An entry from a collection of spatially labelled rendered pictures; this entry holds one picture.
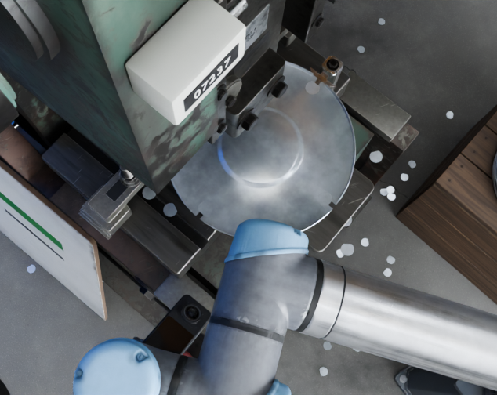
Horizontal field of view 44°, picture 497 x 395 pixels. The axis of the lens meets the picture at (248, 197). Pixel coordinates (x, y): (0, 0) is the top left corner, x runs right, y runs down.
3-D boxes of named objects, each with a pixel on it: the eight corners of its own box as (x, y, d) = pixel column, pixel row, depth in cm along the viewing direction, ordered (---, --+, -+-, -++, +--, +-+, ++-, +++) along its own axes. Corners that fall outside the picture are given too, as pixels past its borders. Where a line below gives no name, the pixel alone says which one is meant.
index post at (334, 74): (335, 88, 106) (346, 61, 97) (324, 99, 106) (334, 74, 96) (322, 77, 107) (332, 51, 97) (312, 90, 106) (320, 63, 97)
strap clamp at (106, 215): (179, 163, 102) (174, 142, 92) (108, 240, 98) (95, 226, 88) (152, 140, 102) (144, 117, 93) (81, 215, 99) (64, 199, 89)
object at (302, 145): (392, 137, 95) (393, 135, 95) (272, 280, 90) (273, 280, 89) (248, 25, 99) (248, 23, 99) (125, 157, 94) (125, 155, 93)
